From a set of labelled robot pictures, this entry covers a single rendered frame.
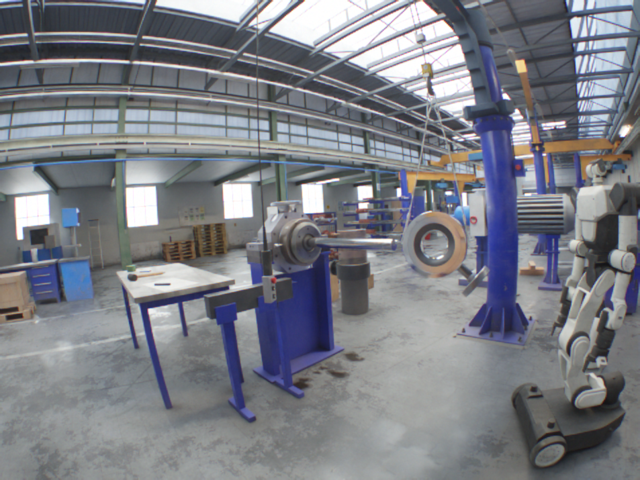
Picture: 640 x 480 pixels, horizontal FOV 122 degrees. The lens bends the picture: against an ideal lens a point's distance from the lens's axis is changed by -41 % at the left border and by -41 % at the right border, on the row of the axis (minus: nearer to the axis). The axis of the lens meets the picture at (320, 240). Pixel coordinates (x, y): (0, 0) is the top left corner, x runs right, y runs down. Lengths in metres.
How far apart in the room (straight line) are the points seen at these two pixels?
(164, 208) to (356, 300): 11.18
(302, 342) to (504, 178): 2.43
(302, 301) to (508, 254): 2.00
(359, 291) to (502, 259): 1.80
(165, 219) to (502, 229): 12.77
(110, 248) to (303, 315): 11.46
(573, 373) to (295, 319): 2.16
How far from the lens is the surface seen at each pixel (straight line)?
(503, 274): 3.08
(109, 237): 13.46
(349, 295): 3.80
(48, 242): 11.90
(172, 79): 9.66
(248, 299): 1.90
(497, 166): 3.03
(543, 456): 1.77
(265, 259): 1.36
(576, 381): 1.82
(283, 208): 2.42
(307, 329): 2.80
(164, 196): 13.85
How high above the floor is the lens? 1.28
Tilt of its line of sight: 5 degrees down
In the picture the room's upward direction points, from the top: 4 degrees counter-clockwise
